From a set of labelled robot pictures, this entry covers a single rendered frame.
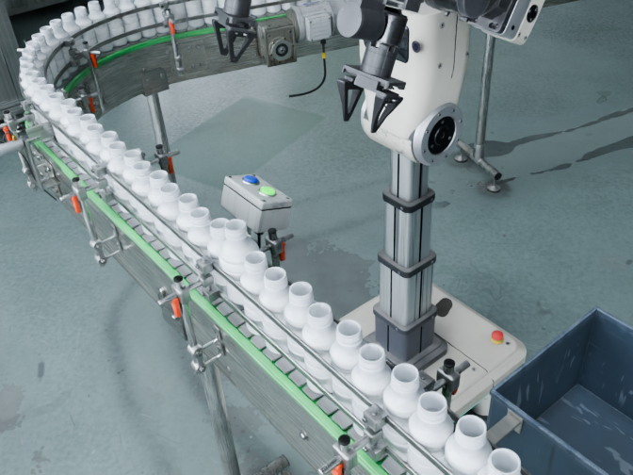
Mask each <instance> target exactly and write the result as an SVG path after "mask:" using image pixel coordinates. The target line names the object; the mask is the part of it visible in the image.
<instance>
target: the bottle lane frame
mask: <svg viewBox="0 0 633 475"><path fill-rule="evenodd" d="M38 146H39V149H40V152H41V153H42V154H43V156H44V158H45V159H46V160H47V161H48V162H49V163H50V164H51V165H52V167H53V170H54V173H55V176H56V178H57V179H58V180H59V181H60V182H61V184H59V185H58V186H59V189H60V192H61V195H62V196H63V195H66V194H68V193H71V192H73V189H72V185H73V181H72V179H73V178H74V177H79V175H77V174H75V173H74V172H73V170H71V169H70V168H69V167H68V166H67V164H65V163H64V162H63V161H62V160H61V158H59V157H58V156H57V155H56V154H54V153H53V152H52V151H51V149H50V148H48V147H47V146H46V145H45V143H42V142H38ZM79 178H80V177H79ZM80 182H81V185H82V186H83V187H86V186H87V184H86V183H85V182H86V181H83V180H82V179H81V178H80ZM98 194H99V193H95V192H94V191H93V190H90V191H88V192H87V195H88V199H86V201H87V204H88V207H89V212H90V215H91V218H92V221H93V224H94V227H95V230H96V234H97V237H98V238H99V239H100V240H101V241H102V240H104V239H107V238H110V237H112V236H113V235H114V234H113V231H112V229H111V227H112V226H111V223H113V224H114V225H115V226H116V229H117V233H118V237H114V238H113V239H111V240H110V241H108V242H106V243H104V248H105V249H106V250H107V251H108V252H109V253H110V254H112V253H114V252H116V251H117V250H118V247H117V245H116V238H117V239H118V240H119V241H120V243H121V246H122V252H119V253H117V254H115V255H113V257H114V259H115V260H116V261H117V262H118V263H119V264H120V265H121V266H122V267H123V268H124V269H125V270H126V271H127V272H128V273H129V274H130V275H131V277H132V278H133V279H134V280H135V281H136V282H137V283H138V284H139V285H140V286H141V287H142V288H143V289H144V290H145V291H146V292H147V294H148V295H149V296H150V297H151V298H152V299H153V300H154V301H155V302H156V303H157V304H158V301H159V299H158V293H159V292H160V294H162V295H163V294H164V295H166V296H169V295H171V294H172V293H173V292H172V288H171V285H172V284H174V281H173V277H174V276H176V275H181V274H180V273H179V272H178V271H177V269H178V268H179V267H178V268H174V267H173V266H172V265H171V264H170V263H169V262H168V260H169V259H170V258H169V259H165V258H164V257H163V256H161V255H160V254H159V252H160V251H158V252H157V251H156V250H155V249H154V248H153V247H152V246H151V243H152V242H151V243H148V242H147V241H146V240H145V239H144V238H143V237H142V236H144V235H142V236H140V235H139V234H138V233H137V232H136V231H135V228H136V227H135V228H132V227H131V226H130V225H129V224H128V223H127V221H128V220H127V221H125V220H124V219H123V218H122V217H121V216H120V213H119V214H117V213H116V212H115V211H114V210H113V209H112V206H109V205H108V204H106V203H105V202H104V201H103V200H102V199H100V198H99V195H98ZM62 203H63V204H64V205H65V206H66V208H67V209H68V210H69V211H70V212H71V213H72V214H73V215H74V216H75V217H76V218H77V219H78V220H79V221H80V222H81V223H82V225H83V226H84V227H85V228H86V229H87V230H88V228H87V225H86V222H85V219H84V216H83V213H82V210H81V207H80V210H81V212H80V213H78V214H77V213H76V212H75V209H74V206H73V202H72V201H71V199H69V200H67V201H64V202H62ZM189 293H190V297H191V301H190V302H188V305H189V309H190V314H191V317H192V321H193V326H194V330H195V334H196V338H197V342H198V343H199V344H200V345H201V346H202V345H204V344H206V343H207V342H209V341H211V340H213V339H214V338H216V335H215V333H214V325H216V326H217V327H218V328H219V330H220V335H221V340H218V341H219V342H220V343H221V344H222V345H223V349H224V354H225V356H221V357H220V358H219V359H217V360H215V361H214V362H212V363H213V364H214V365H215V366H216V367H217V368H218V369H219V370H220V371H221V372H222V373H223V374H224V375H225V376H226V377H227V378H228V380H229V381H230V382H231V383H232V384H233V385H234V386H235V387H236V388H237V389H238V390H239V391H240V392H241V393H242V394H243V395H244V396H245V398H246V399H247V400H248V401H249V402H250V403H251V404H252V405H253V406H254V407H255V408H256V409H257V410H258V411H259V412H260V413H261V415H262V416H263V417H264V418H265V419H266V420H267V421H268V422H269V423H270V424H271V425H272V426H273V427H274V428H275V429H276V430H277V432H278V433H279V434H280V435H281V436H282V437H283V438H284V439H285V440H286V441H287V442H288V443H289V444H290V445H291V446H292V447H293V448H294V450H295V451H296V452H297V453H298V454H299V455H300V456H301V457H302V458H303V459H304V460H305V461H306V462H307V463H308V464H309V465H310V467H311V468H312V469H313V470H314V471H315V472H316V473H317V474H318V472H317V470H318V469H319V468H320V467H322V466H323V465H325V464H326V463H327V462H329V461H330V460H332V459H333V444H334V443H335V442H336V441H338V437H339V436H340V435H341V434H348V431H349V430H350V429H351V428H352V427H353V425H352V426H350V427H348V428H347V429H346V430H343V429H342V428H341V427H340V426H339V425H338V424H337V423H336V422H335V421H334V420H333V415H334V414H335V413H336V412H337V411H336V412H334V413H331V414H329V415H327V414H326V413H325V412H324V411H323V410H322V409H321V408H320V407H319V406H318V405H317V402H318V401H319V400H320V399H321V398H322V397H321V398H319V399H317V400H314V401H313V400H312V399H310V398H309V397H308V396H307V395H306V394H305V393H304V392H303V391H302V389H303V388H304V387H305V386H306V385H307V384H306V385H303V386H297V385H296V384H295V383H294V382H293V381H292V380H291V379H289V374H290V373H292V372H293V371H294V370H293V371H291V372H288V373H286V374H284V373H283V372H282V371H281V370H280V369H279V368H278V367H277V366H276V362H277V361H278V360H279V359H280V358H279V359H277V360H275V361H271V360H270V359H269V358H267V357H266V356H265V355H264V354H263V350H264V349H265V348H263V349H261V350H259V349H258V348H257V347H256V346H255V345H254V344H253V343H252V342H251V338H252V337H254V336H251V337H245V336H244V335H243V334H242V333H241V332H240V331H239V327H240V326H241V325H239V326H237V327H235V326H234V325H233V324H232V323H231V322H230V321H229V320H228V317H229V316H230V315H231V314H230V315H227V316H223V315H222V314H221V313H220V312H219V311H218V309H217V306H218V304H217V305H213V304H211V303H210V302H209V301H208V300H207V299H206V298H205V297H203V296H202V295H201V293H200V292H199V291H198V290H197V289H194V290H192V291H190V292H189ZM158 305H159V304H158ZM217 346H218V344H217V342H216V343H214V344H212V345H211V346H209V347H207V348H205V349H204V352H203V353H204V354H205V355H206V356H207V357H208V358H209V359H211V358H212V357H214V356H216V355H217V354H219V349H218V348H217ZM357 455H358V465H357V466H356V467H354V468H353V469H352V470H351V475H390V474H389V473H388V472H387V471H386V470H385V469H384V468H383V467H382V466H381V464H382V463H383V461H384V460H385V459H386V458H387V457H388V456H387V457H385V458H383V459H381V460H380V461H379V462H375V461H374V460H373V459H372V458H371V457H370V456H369V455H368V454H367V453H366V452H364V451H363V448H361V449H359V450H358V451H357ZM318 475H319V474H318Z"/></svg>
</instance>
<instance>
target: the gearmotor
mask: <svg viewBox="0 0 633 475"><path fill-rule="evenodd" d="M344 4H346V1H345V0H326V1H316V2H312V3H306V4H301V5H299V6H295V7H290V8H289V9H288V10H287V11H286V14H285V17H284V16H283V17H278V18H273V19H267V20H263V21H260V22H259V23H257V27H256V28H257V37H258V45H259V54H260V58H261V59H262V63H263V64H264V65H268V67H273V66H278V65H283V64H287V63H291V62H296V61H297V48H296V43H299V42H302V41H318V40H321V41H320V44H322V58H323V66H324V76H323V79H322V81H321V83H320V84H319V85H318V86H317V87H316V88H315V89H313V90H310V91H307V92H304V93H299V94H293V95H289V97H296V96H302V95H305V94H308V93H311V92H313V91H315V90H317V89H319V88H320V87H321V86H322V84H323V83H324V81H325V78H326V60H325V58H326V53H325V44H326V40H325V39H328V38H331V37H332V36H335V35H340V32H339V31H338V28H337V16H338V12H339V10H340V9H341V8H342V6H343V5H344Z"/></svg>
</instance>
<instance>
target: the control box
mask: <svg viewBox="0 0 633 475"><path fill-rule="evenodd" d="M246 175H251V176H255V177H256V178H257V179H258V182H257V183H250V182H247V181H245V180H244V177H245V176H246ZM261 187H269V188H273V189H274V190H275V193H274V194H265V193H263V192H261V191H260V189H261ZM220 205H221V206H222V207H224V208H225V209H226V210H227V211H229V212H230V213H231V214H233V215H234V216H235V217H237V218H238V219H241V220H243V221H244V222H245V223H246V225H247V231H248V234H249V235H250V236H251V235H252V230H253V231H254V233H255V234H257V238H258V247H259V248H261V235H263V234H264V232H267V231H268V229H269V228H276V229H277V230H284V229H286V227H287V223H288V218H289V214H290V209H291V205H292V199H291V198H289V197H288V196H286V195H285V194H283V193H282V192H280V191H279V190H277V189H276V188H275V187H273V186H272V185H270V184H269V183H267V182H266V181H264V180H263V179H261V178H260V177H259V176H257V175H256V174H245V175H232V176H226V177H225V180H224V186H223V192H222V197H221V203H220Z"/></svg>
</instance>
